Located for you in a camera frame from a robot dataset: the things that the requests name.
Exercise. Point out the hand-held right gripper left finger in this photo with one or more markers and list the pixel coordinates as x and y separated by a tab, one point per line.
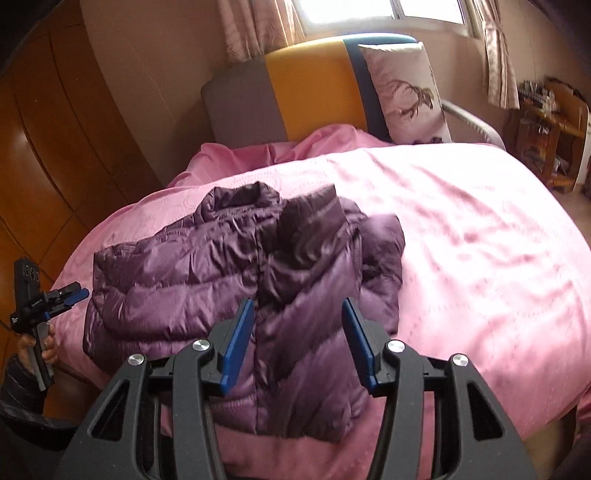
235	350

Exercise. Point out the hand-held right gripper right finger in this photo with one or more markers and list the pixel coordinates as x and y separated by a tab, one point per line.
358	344

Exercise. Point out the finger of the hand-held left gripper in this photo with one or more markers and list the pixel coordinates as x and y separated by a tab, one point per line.
69	291
76	301

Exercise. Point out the purple puffer jacket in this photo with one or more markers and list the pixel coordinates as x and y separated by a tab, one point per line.
231	277

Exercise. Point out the person's left forearm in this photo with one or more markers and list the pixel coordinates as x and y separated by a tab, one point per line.
21	387

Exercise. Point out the person's left hand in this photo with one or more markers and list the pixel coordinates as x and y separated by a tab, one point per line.
48	350

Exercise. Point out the wooden wardrobe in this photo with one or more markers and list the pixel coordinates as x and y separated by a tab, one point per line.
51	161

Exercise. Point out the pink bedspread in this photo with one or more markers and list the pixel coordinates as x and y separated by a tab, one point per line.
485	254

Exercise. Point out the deer print pillow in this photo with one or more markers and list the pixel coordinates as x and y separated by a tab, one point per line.
406	92

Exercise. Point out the grey yellow blue headboard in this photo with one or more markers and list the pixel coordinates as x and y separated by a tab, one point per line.
304	87

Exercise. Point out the wooden desk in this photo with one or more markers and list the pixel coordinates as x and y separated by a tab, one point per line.
554	134

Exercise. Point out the pink patterned curtain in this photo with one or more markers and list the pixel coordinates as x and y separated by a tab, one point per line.
498	55
258	27

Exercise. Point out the window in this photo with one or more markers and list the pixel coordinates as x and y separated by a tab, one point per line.
392	11

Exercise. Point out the grey bed rail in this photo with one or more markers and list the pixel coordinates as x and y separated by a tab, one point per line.
471	122

